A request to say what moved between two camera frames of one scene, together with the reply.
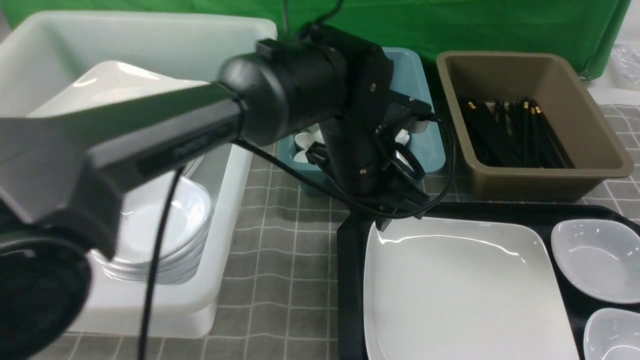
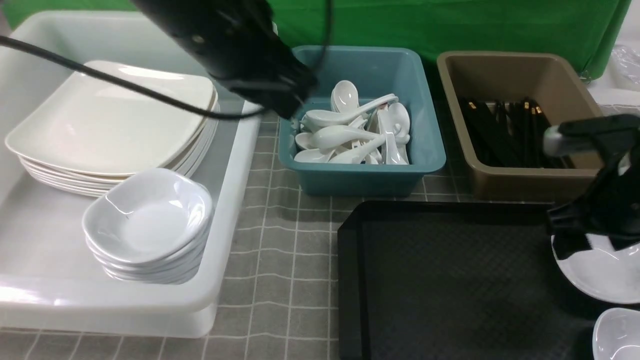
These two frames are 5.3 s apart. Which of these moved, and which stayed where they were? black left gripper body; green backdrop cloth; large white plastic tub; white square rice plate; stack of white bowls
Moved: black left gripper body; white square rice plate
Stayed: green backdrop cloth; stack of white bowls; large white plastic tub
